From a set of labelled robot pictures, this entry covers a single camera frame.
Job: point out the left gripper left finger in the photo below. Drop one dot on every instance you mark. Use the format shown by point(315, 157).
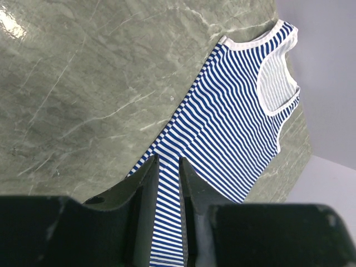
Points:
point(114, 228)

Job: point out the blue white striped tank top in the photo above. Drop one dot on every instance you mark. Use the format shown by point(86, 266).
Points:
point(228, 127)

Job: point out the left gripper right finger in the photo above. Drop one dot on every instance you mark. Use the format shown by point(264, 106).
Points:
point(219, 232)

